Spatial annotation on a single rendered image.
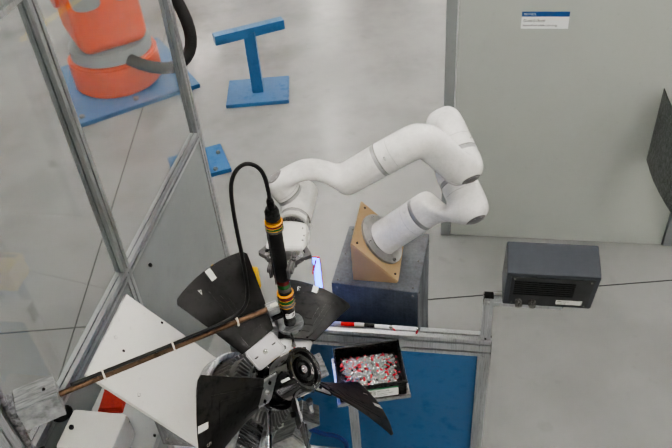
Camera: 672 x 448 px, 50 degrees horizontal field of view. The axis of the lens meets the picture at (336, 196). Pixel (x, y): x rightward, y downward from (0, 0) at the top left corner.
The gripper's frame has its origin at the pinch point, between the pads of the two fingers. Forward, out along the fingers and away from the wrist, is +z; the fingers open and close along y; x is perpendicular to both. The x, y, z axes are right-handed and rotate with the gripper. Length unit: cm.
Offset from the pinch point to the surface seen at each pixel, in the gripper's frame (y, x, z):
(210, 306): 19.2, -11.6, 3.3
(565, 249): -74, -23, -37
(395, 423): -23, -116, -36
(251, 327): 9.0, -17.8, 4.1
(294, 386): -3.6, -26.0, 15.3
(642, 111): -126, -65, -179
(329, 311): -7.2, -32.6, -16.2
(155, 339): 35.2, -21.9, 7.0
